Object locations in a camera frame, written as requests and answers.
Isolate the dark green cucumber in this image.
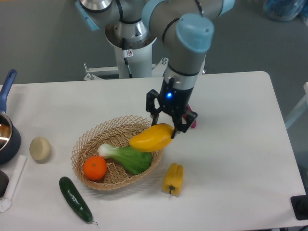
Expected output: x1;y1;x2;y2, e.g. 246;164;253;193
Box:
59;176;98;225

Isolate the beige round bun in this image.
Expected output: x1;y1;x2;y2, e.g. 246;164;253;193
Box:
29;137;51;161

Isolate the purple sweet potato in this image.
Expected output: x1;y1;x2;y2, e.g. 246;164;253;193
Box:
182;105;197;129

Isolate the dark round object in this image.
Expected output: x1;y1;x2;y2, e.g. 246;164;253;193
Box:
0;170;9;197

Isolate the woven wicker basket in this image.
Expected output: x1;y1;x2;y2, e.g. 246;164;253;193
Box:
71;115;163;191

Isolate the black device at edge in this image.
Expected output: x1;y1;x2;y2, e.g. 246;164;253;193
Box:
290;195;308;220

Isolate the green bok choy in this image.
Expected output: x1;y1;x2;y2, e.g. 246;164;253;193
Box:
98;143;153;175

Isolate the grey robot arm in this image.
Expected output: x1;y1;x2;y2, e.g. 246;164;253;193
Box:
75;0;234;136

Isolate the white handled utensil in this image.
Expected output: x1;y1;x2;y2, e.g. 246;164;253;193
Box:
0;155;27;213

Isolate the dark blue saucepan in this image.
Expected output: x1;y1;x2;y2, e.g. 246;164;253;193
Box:
0;69;21;165

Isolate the yellow bell pepper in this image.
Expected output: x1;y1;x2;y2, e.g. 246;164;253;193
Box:
162;163;184;196

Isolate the blue plastic bag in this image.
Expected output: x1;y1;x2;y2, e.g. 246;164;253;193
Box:
263;0;307;22

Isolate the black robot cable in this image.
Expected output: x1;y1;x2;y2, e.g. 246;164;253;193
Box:
121;38;133;79

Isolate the orange tangerine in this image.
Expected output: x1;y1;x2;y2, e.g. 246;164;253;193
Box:
83;156;107;180

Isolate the yellow mango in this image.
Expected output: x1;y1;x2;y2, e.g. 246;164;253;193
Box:
129;123;173;152

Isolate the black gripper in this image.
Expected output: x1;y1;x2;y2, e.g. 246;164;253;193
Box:
146;78;198;139

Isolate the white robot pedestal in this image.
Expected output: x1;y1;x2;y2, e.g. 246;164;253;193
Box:
83;19;207;81

